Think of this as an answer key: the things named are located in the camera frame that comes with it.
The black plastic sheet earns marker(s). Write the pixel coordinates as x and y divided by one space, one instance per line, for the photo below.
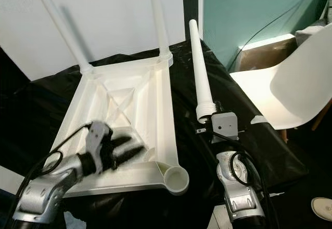
275 161

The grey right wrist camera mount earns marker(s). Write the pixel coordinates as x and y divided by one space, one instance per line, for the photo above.
224 125

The white plastic table top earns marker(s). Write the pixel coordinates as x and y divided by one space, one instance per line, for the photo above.
135 94

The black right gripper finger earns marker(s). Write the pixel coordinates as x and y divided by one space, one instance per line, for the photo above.
217 108

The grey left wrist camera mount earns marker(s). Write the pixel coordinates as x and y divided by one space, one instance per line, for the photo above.
99 138

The large white board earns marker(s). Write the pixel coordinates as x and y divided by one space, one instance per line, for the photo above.
31 42

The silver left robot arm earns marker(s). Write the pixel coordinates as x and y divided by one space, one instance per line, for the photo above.
52 192

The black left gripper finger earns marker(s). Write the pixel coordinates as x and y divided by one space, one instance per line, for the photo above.
132 153
122 140

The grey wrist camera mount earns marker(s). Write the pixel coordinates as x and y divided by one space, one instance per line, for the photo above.
99 138
224 125

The white plastic shell chair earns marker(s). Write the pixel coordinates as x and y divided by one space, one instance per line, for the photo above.
295 89

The person's white shoe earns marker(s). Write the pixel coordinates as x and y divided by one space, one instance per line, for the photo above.
322 209

